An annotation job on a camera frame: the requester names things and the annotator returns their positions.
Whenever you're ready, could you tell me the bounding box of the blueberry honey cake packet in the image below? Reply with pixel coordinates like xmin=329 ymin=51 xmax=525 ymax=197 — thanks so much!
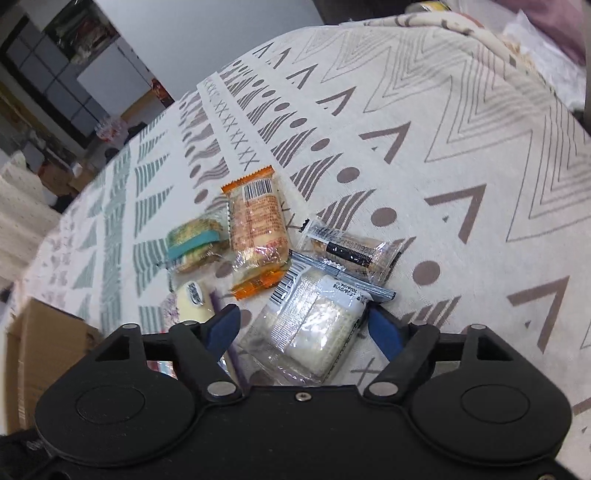
xmin=161 ymin=280 xmax=245 ymax=386

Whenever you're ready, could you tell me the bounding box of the white cake clear wrapper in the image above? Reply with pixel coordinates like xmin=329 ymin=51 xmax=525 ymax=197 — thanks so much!
xmin=240 ymin=251 xmax=396 ymax=385

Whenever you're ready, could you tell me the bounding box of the brown bar clear wrapper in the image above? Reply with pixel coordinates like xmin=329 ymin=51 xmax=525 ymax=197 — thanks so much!
xmin=298 ymin=217 xmax=412 ymax=286

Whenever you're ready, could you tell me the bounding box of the orange cracker packet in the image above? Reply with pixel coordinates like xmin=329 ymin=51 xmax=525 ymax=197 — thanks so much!
xmin=221 ymin=166 xmax=290 ymax=300

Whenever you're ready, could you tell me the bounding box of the green striped sandwich biscuit packet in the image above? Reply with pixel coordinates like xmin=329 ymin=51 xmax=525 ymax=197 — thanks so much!
xmin=166 ymin=206 xmax=229 ymax=273

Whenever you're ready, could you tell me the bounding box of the cardboard box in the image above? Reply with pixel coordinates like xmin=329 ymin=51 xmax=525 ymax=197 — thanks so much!
xmin=1 ymin=299 xmax=103 ymax=434

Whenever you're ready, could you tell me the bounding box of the patterned bed blanket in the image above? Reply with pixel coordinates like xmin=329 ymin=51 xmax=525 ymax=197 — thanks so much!
xmin=8 ymin=11 xmax=591 ymax=416

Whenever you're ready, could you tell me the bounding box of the pack of water bottles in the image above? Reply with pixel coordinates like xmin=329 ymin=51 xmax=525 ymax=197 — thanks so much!
xmin=95 ymin=116 xmax=127 ymax=142

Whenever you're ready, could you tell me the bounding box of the white kitchen cabinet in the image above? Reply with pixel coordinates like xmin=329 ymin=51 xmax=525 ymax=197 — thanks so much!
xmin=77 ymin=36 xmax=172 ymax=117

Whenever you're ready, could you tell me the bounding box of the black glass grid door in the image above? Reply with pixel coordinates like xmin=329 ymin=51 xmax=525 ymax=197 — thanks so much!
xmin=1 ymin=15 xmax=105 ymax=147

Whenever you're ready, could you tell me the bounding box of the yellow tape roll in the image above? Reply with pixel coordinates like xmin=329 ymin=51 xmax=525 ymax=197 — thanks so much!
xmin=408 ymin=1 xmax=452 ymax=13

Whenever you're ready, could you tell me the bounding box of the pink pillow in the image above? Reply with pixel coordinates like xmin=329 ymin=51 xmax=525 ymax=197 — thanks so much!
xmin=521 ymin=0 xmax=586 ymax=65

